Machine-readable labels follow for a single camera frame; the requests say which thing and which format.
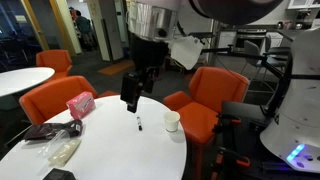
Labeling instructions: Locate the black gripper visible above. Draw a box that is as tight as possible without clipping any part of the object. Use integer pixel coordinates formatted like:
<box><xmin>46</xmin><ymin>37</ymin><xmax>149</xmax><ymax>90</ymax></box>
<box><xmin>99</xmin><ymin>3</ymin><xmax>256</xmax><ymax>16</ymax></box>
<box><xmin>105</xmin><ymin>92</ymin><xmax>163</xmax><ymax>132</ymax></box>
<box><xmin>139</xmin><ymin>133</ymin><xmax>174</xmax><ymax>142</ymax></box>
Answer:
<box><xmin>120</xmin><ymin>71</ymin><xmax>146</xmax><ymax>114</ymax></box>

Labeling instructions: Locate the white paper cup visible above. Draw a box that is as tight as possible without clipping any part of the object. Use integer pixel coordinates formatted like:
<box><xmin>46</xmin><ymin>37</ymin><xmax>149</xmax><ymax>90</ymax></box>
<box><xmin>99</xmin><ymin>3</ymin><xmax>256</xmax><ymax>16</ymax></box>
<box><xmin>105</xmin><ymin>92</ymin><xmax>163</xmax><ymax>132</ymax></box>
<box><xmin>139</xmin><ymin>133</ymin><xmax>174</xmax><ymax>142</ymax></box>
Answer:
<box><xmin>163</xmin><ymin>110</ymin><xmax>181</xmax><ymax>133</ymax></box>

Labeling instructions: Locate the black marker pen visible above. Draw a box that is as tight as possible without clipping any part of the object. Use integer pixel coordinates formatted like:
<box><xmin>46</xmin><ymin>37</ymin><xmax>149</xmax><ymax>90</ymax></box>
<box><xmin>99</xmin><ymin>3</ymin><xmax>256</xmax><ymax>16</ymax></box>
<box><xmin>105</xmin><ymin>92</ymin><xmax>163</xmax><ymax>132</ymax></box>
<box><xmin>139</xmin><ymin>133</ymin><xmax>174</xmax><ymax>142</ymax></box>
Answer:
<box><xmin>135</xmin><ymin>116</ymin><xmax>143</xmax><ymax>132</ymax></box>

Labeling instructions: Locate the orange floor mat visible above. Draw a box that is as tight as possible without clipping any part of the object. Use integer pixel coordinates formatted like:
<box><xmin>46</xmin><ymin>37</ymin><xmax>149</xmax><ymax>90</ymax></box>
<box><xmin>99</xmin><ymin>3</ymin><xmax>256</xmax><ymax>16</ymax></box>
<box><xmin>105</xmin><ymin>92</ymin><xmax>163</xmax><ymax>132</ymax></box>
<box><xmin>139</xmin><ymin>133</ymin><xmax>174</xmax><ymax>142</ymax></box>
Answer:
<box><xmin>97</xmin><ymin>59</ymin><xmax>135</xmax><ymax>76</ymax></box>

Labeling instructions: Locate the pink tissue pack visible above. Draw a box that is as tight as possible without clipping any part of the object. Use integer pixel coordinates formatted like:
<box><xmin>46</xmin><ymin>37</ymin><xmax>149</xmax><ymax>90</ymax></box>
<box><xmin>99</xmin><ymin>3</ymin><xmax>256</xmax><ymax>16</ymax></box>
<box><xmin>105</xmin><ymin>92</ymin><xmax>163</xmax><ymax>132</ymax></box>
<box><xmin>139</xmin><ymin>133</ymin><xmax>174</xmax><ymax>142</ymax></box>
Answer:
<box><xmin>65</xmin><ymin>91</ymin><xmax>96</xmax><ymax>120</ymax></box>

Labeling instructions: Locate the orange armchair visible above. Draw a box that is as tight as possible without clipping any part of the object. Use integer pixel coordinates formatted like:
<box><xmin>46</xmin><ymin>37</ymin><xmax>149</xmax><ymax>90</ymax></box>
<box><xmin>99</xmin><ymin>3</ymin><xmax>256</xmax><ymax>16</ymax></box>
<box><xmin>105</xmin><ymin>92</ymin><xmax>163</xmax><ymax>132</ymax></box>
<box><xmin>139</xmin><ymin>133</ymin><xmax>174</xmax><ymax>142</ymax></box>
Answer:
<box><xmin>35</xmin><ymin>49</ymin><xmax>73</xmax><ymax>81</ymax></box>
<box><xmin>162</xmin><ymin>66</ymin><xmax>251</xmax><ymax>180</ymax></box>
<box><xmin>19</xmin><ymin>75</ymin><xmax>120</xmax><ymax>125</ymax></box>

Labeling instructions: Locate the white crumpled paper sheet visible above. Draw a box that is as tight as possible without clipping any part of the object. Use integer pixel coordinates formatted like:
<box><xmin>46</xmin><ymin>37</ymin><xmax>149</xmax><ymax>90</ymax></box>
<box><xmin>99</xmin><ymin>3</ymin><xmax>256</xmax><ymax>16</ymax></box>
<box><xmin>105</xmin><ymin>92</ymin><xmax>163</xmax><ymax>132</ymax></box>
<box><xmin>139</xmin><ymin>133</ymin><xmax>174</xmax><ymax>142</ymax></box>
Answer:
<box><xmin>169</xmin><ymin>35</ymin><xmax>205</xmax><ymax>71</ymax></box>

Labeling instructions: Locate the clear plastic bag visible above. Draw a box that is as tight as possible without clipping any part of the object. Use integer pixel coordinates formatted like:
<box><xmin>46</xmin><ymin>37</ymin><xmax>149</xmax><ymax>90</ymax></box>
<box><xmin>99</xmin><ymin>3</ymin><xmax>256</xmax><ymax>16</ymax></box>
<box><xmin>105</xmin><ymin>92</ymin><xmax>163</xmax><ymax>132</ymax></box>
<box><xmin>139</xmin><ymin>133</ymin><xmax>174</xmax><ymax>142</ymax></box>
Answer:
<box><xmin>37</xmin><ymin>129</ymin><xmax>83</xmax><ymax>168</ymax></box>

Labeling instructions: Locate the dark maroon pouch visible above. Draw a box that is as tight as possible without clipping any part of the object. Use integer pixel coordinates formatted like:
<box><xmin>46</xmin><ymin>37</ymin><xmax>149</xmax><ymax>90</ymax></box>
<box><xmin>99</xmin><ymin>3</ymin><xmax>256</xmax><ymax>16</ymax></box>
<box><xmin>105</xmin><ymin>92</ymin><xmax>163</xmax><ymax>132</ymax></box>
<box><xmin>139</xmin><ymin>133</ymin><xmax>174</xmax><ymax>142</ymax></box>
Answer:
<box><xmin>23</xmin><ymin>119</ymin><xmax>84</xmax><ymax>141</ymax></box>

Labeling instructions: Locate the person in dark shirt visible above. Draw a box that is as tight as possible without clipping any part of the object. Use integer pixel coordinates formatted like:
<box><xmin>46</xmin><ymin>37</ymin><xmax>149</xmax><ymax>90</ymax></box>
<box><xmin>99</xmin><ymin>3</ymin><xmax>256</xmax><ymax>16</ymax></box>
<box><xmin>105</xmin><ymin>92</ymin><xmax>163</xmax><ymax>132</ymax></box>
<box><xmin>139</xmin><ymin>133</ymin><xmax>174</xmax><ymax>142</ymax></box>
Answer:
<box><xmin>73</xmin><ymin>9</ymin><xmax>96</xmax><ymax>51</ymax></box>

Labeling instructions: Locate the black flat box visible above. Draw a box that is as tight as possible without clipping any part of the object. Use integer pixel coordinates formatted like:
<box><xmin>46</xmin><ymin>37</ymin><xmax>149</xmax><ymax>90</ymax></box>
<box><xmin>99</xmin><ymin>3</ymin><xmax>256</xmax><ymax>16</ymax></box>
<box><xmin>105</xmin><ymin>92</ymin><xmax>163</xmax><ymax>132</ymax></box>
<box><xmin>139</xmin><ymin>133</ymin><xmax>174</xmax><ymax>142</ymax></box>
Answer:
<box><xmin>42</xmin><ymin>168</ymin><xmax>77</xmax><ymax>180</ymax></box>

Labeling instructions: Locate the black robot stand plate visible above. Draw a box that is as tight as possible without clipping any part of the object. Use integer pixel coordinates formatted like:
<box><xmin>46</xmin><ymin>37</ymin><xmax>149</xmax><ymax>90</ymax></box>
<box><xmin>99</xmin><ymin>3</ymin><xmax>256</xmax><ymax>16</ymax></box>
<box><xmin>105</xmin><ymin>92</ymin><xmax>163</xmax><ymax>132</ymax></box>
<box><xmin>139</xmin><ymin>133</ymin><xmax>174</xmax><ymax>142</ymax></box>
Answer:
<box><xmin>220</xmin><ymin>99</ymin><xmax>278</xmax><ymax>134</ymax></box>

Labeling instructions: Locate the white round side table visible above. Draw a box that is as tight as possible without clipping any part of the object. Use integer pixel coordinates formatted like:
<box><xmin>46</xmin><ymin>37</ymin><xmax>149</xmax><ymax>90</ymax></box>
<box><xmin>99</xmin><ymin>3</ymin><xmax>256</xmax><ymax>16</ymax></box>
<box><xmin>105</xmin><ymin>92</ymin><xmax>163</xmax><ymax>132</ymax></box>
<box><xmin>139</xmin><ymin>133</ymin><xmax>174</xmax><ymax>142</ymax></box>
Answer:
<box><xmin>0</xmin><ymin>66</ymin><xmax>56</xmax><ymax>98</ymax></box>

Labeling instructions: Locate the grey office chair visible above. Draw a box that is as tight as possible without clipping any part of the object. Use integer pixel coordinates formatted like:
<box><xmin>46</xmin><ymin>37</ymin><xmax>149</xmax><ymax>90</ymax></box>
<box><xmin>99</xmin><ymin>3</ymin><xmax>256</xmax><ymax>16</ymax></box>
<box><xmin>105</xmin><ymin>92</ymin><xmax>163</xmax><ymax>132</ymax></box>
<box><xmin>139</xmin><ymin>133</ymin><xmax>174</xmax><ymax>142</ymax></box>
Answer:
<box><xmin>242</xmin><ymin>39</ymin><xmax>268</xmax><ymax>76</ymax></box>

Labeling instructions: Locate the stainless steel oven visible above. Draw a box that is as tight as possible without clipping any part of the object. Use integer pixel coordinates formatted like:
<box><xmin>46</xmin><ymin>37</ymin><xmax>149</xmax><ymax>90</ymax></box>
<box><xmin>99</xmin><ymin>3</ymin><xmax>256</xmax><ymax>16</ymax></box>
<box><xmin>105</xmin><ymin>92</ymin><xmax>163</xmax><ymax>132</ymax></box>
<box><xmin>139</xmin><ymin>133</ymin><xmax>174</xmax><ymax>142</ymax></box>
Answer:
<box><xmin>234</xmin><ymin>28</ymin><xmax>268</xmax><ymax>50</ymax></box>

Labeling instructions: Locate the black office chair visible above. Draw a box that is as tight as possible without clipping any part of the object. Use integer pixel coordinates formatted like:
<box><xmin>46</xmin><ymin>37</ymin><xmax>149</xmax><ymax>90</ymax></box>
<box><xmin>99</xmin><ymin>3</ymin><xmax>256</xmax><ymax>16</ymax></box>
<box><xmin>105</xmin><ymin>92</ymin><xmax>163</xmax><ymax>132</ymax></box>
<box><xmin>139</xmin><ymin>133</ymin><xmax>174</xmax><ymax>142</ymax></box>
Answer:
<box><xmin>264</xmin><ymin>33</ymin><xmax>292</xmax><ymax>69</ymax></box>

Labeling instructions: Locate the black clamp with orange handle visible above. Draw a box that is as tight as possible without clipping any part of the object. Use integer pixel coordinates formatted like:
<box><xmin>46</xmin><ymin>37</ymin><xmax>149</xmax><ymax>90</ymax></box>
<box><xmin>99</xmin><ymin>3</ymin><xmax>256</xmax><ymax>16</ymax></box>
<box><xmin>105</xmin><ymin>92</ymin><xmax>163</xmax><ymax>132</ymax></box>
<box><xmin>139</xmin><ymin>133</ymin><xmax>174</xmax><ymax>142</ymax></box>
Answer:
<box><xmin>211</xmin><ymin>146</ymin><xmax>252</xmax><ymax>180</ymax></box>
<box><xmin>213</xmin><ymin>114</ymin><xmax>243</xmax><ymax>135</ymax></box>

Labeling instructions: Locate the black camera mount rod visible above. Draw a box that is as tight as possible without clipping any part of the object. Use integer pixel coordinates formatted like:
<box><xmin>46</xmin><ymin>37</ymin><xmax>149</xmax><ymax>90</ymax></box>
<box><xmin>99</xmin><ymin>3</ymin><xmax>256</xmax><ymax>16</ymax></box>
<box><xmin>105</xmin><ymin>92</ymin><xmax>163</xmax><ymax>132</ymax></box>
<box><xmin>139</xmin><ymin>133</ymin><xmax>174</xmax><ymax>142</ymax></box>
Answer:
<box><xmin>188</xmin><ymin>31</ymin><xmax>292</xmax><ymax>81</ymax></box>

